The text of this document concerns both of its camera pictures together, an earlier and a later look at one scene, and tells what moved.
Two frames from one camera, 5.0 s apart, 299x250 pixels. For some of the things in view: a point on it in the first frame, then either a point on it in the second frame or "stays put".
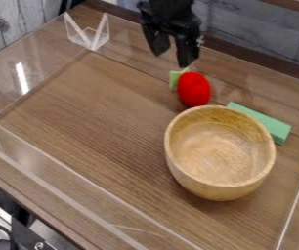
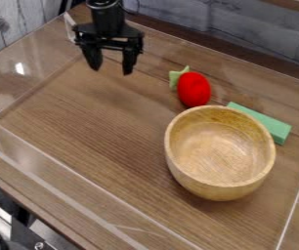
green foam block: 281,130 stays put
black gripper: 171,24 → 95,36
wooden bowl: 219,149 stays put
